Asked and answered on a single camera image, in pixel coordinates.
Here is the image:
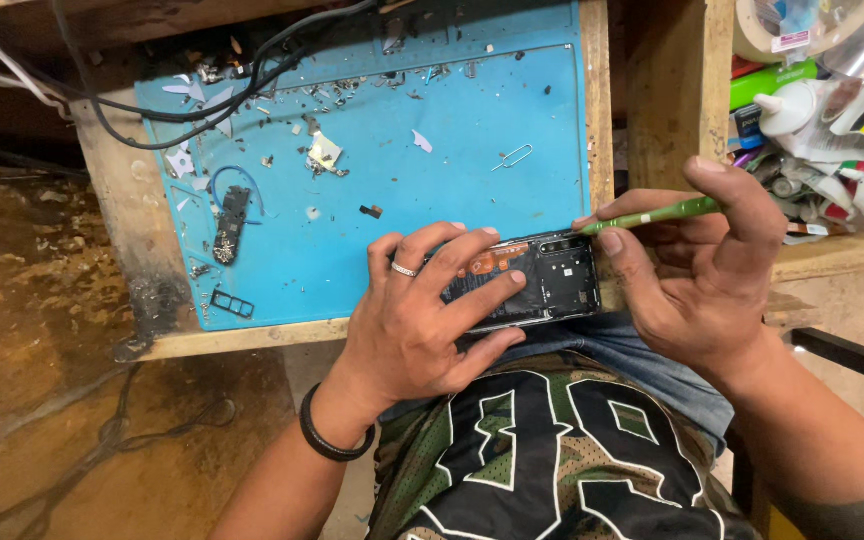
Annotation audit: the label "metal pin for card tray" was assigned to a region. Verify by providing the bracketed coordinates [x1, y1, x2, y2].
[491, 143, 535, 173]

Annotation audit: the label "black wristband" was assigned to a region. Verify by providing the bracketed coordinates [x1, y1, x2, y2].
[298, 382, 378, 463]

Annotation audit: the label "scattered screws and metal bits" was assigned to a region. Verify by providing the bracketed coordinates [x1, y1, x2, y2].
[192, 45, 531, 114]

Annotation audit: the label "blue jeans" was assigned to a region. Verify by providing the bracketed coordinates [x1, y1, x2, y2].
[379, 311, 737, 459]

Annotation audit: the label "blue silicone repair mat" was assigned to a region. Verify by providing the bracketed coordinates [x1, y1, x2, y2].
[135, 0, 592, 332]

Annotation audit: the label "black metal frame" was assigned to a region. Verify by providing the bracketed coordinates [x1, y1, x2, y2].
[728, 327, 864, 519]

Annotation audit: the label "black cables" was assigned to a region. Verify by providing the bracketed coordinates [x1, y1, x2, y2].
[49, 0, 381, 151]

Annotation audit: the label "thin blue cable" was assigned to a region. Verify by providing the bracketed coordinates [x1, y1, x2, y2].
[208, 165, 267, 227]

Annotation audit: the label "black card tray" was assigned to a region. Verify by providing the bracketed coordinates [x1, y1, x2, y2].
[210, 289, 256, 321]

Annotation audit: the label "person's right hand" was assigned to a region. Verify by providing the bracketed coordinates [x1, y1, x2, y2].
[573, 156, 790, 385]

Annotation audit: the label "black circuit board part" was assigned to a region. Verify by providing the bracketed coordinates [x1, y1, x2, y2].
[212, 185, 252, 266]

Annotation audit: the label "green pry tool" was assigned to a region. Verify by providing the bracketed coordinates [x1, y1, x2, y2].
[576, 196, 726, 237]

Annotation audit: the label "wooden post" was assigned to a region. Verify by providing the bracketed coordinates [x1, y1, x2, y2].
[625, 0, 738, 193]

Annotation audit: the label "camouflage jersey shirt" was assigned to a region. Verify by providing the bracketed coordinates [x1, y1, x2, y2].
[366, 350, 763, 540]

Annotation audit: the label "person's left hand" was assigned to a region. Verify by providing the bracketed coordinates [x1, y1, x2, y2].
[312, 221, 529, 430]

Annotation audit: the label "bent metal shield piece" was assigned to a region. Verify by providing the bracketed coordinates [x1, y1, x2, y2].
[305, 132, 351, 179]

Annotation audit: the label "dark cables on ground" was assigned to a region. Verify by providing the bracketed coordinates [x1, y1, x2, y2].
[0, 360, 240, 540]

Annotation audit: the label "black smartphone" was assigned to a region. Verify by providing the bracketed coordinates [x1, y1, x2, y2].
[438, 230, 603, 336]

